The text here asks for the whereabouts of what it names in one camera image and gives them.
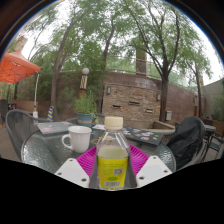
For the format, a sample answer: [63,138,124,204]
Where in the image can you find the blue and yellow striped cone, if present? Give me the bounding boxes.
[46,105,55,122]

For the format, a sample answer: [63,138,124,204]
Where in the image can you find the white sticker sheet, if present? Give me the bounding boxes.
[92,123,107,131]

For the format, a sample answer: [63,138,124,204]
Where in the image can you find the black jacket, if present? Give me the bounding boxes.
[166,115,207,169]

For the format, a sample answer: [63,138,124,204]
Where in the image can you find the white ceramic mug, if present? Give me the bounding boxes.
[61,125,93,154]

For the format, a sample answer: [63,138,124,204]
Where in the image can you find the green plant in blue pot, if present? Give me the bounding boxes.
[72,91,98,128]

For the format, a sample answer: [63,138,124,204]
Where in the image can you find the clear bottle with yellow label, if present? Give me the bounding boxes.
[95,115,132,191]

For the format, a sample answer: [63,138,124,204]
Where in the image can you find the tall leaning tree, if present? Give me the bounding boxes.
[33,0,111,122]

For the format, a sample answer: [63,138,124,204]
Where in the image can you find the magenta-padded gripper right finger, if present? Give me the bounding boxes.
[127,143,173,189]

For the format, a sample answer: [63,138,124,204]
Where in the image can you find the lamp post with white globe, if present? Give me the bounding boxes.
[78,67,90,99]

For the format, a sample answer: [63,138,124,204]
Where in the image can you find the dark patio table and stools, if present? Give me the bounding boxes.
[203,123,224,159]

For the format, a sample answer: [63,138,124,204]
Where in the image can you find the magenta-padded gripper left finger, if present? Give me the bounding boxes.
[54,146,101,190]

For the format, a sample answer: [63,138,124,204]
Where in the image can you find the black laptop with stickers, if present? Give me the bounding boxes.
[123,126,165,147]

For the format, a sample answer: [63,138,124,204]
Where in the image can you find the orange canopy tent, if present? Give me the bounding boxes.
[0,49,42,116]

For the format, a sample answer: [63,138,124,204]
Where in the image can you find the grey chair with jacket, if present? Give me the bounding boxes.
[176,121,209,171]

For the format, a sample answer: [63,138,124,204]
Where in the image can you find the grey laptop with stickers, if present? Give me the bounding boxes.
[35,120,75,135]

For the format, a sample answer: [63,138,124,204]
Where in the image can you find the tall dark-trunk tree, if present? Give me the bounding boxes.
[126,0,214,123]

